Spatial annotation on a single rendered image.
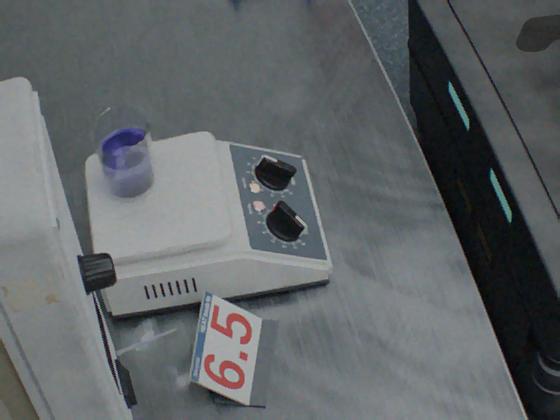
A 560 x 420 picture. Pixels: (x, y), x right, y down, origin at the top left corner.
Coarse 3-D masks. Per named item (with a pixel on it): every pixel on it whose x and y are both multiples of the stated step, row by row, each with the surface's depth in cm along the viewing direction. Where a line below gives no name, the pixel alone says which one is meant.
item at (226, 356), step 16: (224, 304) 106; (224, 320) 106; (240, 320) 107; (208, 336) 104; (224, 336) 105; (240, 336) 106; (208, 352) 103; (224, 352) 104; (240, 352) 105; (208, 368) 102; (224, 368) 103; (240, 368) 104; (224, 384) 102; (240, 384) 103
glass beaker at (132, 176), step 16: (112, 112) 104; (128, 112) 104; (144, 112) 103; (96, 128) 103; (112, 128) 105; (144, 128) 105; (96, 144) 103; (144, 144) 102; (112, 160) 101; (128, 160) 102; (144, 160) 103; (112, 176) 103; (128, 176) 103; (144, 176) 104; (112, 192) 105; (128, 192) 105; (144, 192) 106
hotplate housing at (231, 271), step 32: (224, 160) 111; (320, 224) 112; (160, 256) 105; (192, 256) 105; (224, 256) 105; (256, 256) 106; (288, 256) 107; (128, 288) 105; (160, 288) 106; (192, 288) 107; (224, 288) 108; (256, 288) 108; (288, 288) 110
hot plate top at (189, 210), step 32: (96, 160) 110; (160, 160) 109; (192, 160) 109; (96, 192) 107; (160, 192) 107; (192, 192) 106; (224, 192) 106; (96, 224) 105; (128, 224) 105; (160, 224) 105; (192, 224) 104; (224, 224) 104; (128, 256) 103
